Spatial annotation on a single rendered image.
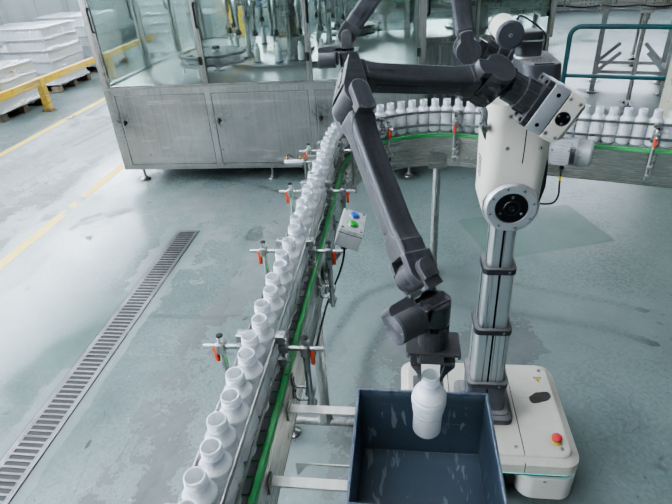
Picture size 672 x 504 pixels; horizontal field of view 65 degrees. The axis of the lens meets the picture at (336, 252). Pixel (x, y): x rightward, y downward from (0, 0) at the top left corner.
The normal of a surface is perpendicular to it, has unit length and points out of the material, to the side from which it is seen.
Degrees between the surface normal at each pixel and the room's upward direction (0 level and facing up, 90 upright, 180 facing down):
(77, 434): 0
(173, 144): 90
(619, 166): 90
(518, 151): 90
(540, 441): 0
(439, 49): 90
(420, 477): 0
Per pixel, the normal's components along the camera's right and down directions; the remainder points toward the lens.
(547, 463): -0.11, -0.47
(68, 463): -0.06, -0.86
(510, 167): -0.10, 0.66
